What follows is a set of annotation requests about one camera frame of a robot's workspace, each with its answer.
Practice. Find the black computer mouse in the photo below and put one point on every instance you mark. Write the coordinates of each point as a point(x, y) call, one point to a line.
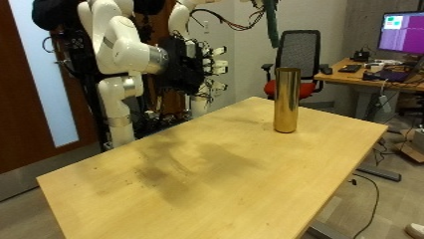
point(327, 70)

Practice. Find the brown door with frosted glass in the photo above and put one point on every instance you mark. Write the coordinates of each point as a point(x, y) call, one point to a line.
point(17, 99)

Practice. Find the flower bouquet with green stem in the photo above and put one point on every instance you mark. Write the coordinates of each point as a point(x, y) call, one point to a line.
point(271, 23)

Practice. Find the wooden office desk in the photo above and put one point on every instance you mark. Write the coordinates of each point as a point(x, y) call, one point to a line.
point(339, 77)

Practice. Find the white wall switch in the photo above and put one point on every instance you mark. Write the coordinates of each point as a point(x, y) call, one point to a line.
point(206, 27)

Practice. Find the white shoe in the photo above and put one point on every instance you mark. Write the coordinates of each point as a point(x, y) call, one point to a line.
point(416, 230)

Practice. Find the black mesh red seat office chair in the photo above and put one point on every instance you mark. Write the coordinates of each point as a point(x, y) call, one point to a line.
point(299, 49)

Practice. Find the computer monitor with purple screen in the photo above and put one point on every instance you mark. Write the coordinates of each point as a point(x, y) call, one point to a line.
point(404, 33)

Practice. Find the black cloth bundle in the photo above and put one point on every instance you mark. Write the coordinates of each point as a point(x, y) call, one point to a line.
point(53, 15)

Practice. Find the cardboard box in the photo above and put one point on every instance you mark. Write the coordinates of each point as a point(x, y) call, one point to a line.
point(410, 149)

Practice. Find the small black desk device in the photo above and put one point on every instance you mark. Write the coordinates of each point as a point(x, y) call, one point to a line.
point(360, 56)

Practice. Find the black robot mounting stand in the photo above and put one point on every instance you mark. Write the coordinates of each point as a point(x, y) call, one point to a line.
point(90, 99)

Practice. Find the black keyboard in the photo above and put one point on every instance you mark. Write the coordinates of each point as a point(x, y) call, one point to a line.
point(349, 68)

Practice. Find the grey table foot bar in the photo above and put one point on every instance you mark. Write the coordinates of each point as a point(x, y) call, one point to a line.
point(379, 172)
point(324, 232)

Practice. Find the tall gold cylinder vase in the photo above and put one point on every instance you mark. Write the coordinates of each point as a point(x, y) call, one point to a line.
point(287, 99)

